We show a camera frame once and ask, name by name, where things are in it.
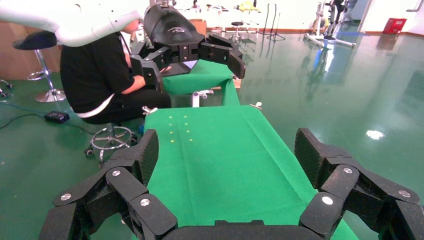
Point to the small plain cardboard box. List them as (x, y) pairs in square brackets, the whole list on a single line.
[(200, 26)]

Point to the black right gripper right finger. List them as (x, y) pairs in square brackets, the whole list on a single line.
[(364, 195)]

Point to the white metal stand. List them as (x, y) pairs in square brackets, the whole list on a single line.
[(326, 36)]

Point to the black power adapter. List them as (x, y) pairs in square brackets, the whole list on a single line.
[(57, 117)]

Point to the small black round stool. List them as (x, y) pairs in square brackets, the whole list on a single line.
[(237, 24)]

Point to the black tripod stand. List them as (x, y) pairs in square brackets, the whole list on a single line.
[(273, 26)]

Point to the person in black shirt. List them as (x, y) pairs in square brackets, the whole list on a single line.
[(96, 73)]

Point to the red box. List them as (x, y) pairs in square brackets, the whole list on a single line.
[(394, 26)]

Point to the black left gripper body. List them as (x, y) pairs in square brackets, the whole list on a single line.
[(169, 26)]

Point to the brown cardboard panel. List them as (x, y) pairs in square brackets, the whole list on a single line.
[(20, 63)]

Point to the chrome swivel stool base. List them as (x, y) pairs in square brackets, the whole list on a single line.
[(111, 139)]

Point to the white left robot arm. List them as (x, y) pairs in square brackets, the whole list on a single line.
[(82, 23)]

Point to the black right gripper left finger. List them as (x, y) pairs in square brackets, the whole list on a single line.
[(99, 198)]

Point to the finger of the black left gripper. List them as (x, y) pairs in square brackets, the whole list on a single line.
[(149, 71), (223, 53)]

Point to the green tablecloth yellow marks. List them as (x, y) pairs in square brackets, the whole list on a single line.
[(225, 172)]

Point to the black bar stool chrome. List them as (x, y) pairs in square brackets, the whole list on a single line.
[(36, 39)]

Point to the plain green tablecloth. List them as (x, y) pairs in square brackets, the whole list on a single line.
[(198, 79)]

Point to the white table clamp bracket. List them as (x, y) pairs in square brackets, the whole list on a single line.
[(197, 97)]

